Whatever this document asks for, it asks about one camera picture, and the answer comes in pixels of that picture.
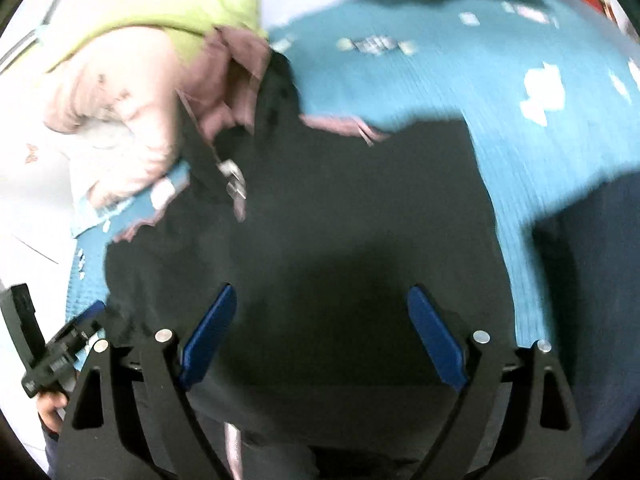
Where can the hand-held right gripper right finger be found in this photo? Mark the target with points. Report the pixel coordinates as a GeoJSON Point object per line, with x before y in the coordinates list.
{"type": "Point", "coordinates": [435, 340]}

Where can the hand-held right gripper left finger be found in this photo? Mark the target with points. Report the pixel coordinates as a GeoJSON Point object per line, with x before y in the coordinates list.
{"type": "Point", "coordinates": [210, 332]}

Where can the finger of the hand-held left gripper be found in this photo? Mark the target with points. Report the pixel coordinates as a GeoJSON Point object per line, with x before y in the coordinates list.
{"type": "Point", "coordinates": [91, 312]}

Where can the black jacket pink lining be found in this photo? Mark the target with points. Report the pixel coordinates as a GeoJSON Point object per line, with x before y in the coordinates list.
{"type": "Point", "coordinates": [325, 210]}

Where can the person's left forearm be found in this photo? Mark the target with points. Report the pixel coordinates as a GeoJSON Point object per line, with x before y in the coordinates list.
{"type": "Point", "coordinates": [51, 452]}

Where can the person's left hand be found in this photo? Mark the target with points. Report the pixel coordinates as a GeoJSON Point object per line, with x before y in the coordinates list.
{"type": "Point", "coordinates": [50, 408]}

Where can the white cloth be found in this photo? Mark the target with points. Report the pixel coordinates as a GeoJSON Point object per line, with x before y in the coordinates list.
{"type": "Point", "coordinates": [35, 185]}

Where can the dark navy cloth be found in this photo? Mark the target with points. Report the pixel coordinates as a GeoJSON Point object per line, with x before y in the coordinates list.
{"type": "Point", "coordinates": [595, 285]}

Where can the light pink padded garment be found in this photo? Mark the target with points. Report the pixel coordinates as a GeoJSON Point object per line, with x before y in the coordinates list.
{"type": "Point", "coordinates": [115, 105]}

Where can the white and yellow garment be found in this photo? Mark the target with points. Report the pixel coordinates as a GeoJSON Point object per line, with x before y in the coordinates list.
{"type": "Point", "coordinates": [165, 15]}

